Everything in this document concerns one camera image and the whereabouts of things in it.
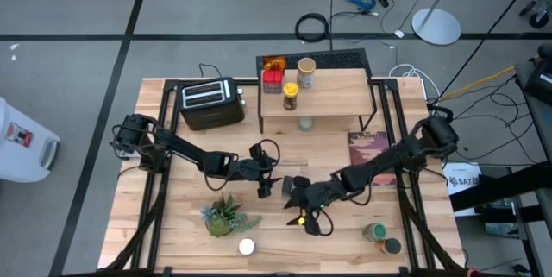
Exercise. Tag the tan-lid clear spice jar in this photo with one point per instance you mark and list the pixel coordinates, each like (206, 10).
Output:
(306, 72)

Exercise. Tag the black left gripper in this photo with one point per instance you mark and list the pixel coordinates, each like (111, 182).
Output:
(250, 170)

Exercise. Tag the grey cylinder under shelf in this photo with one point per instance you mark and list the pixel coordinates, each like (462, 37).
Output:
(305, 124)

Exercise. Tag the white plastic bin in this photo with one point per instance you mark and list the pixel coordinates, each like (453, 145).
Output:
(26, 139)

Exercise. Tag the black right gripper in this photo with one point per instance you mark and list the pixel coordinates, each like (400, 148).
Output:
(321, 193)

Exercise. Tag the yellow-lid spice jar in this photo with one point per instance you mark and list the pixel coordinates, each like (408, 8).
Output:
(290, 91)

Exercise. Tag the white floor lamp base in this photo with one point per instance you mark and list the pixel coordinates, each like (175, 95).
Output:
(435, 27)

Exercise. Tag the white power adapter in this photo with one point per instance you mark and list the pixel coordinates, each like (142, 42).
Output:
(399, 33)

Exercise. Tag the black metal table frame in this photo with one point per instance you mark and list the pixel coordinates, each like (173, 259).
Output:
(158, 221)

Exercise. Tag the white-lid spice jar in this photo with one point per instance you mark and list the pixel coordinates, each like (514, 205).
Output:
(246, 247)

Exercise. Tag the black-lid orange spice jar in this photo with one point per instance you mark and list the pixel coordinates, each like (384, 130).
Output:
(391, 246)

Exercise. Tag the white paper sign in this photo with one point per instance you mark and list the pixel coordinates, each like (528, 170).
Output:
(461, 180)

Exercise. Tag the black perforated panel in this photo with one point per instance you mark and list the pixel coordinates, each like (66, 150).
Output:
(340, 59)

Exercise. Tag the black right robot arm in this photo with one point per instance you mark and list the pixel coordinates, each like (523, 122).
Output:
(397, 156)

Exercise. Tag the canyon picture book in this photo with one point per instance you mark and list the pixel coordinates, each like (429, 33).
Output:
(364, 145)

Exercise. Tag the black two-slot toaster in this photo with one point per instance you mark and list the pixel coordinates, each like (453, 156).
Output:
(211, 104)

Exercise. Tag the yellow tag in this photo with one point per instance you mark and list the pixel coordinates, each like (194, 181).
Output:
(301, 221)

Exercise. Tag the artificial succulent plant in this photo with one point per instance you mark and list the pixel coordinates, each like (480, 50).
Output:
(220, 221)

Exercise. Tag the red clamp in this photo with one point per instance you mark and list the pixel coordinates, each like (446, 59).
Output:
(473, 272)

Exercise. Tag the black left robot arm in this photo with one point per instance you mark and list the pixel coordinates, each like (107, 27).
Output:
(185, 149)

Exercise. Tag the wooden shelf with black legs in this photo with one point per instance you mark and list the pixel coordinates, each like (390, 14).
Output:
(340, 96)

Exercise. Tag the wheeled cart caster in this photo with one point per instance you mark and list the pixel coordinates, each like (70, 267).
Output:
(539, 20)

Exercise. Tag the black equipment cart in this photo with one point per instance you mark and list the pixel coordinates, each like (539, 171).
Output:
(496, 188)

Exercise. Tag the green-lid spice jar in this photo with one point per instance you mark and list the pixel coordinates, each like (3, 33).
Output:
(375, 231)

